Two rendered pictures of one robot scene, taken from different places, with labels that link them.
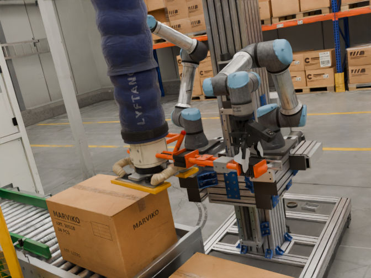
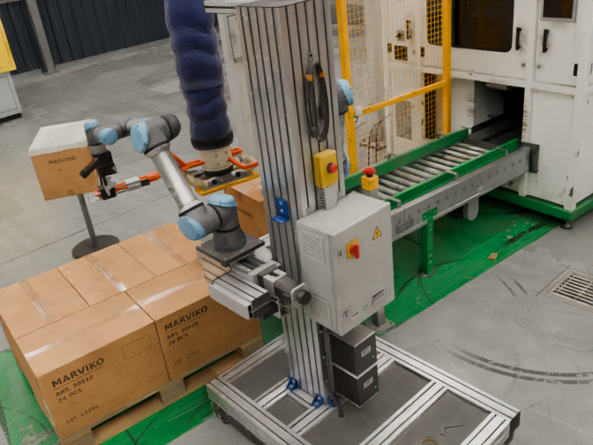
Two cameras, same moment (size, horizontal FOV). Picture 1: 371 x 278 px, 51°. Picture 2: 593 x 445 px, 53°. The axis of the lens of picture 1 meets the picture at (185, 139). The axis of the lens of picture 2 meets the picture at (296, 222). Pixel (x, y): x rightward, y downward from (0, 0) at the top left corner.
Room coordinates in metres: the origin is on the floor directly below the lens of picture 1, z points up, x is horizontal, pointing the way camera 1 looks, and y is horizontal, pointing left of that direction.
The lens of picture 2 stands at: (2.98, -2.65, 2.29)
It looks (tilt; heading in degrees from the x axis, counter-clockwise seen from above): 27 degrees down; 105
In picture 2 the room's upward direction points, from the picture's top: 7 degrees counter-clockwise
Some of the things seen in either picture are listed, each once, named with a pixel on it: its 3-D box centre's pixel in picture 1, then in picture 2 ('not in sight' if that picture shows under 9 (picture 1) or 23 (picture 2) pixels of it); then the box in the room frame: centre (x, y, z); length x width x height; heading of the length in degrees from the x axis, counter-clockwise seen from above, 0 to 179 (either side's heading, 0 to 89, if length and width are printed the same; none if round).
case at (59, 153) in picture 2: not in sight; (69, 158); (0.14, 1.25, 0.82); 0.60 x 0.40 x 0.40; 115
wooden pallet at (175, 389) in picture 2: not in sight; (136, 350); (1.17, -0.08, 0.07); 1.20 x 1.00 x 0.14; 49
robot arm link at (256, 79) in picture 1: (244, 83); (108, 134); (1.48, -0.26, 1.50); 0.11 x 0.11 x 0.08; 60
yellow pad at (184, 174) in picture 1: (167, 166); (226, 179); (1.87, 0.11, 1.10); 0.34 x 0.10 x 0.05; 43
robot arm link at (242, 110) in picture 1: (242, 109); (97, 147); (1.38, -0.22, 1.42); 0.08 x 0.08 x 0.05
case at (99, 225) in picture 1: (112, 223); (287, 206); (2.06, 0.51, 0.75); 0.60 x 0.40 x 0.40; 48
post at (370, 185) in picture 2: not in sight; (374, 254); (2.60, 0.36, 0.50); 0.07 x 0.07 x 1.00; 49
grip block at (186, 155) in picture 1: (186, 158); not in sight; (1.62, 0.01, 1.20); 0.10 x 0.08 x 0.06; 133
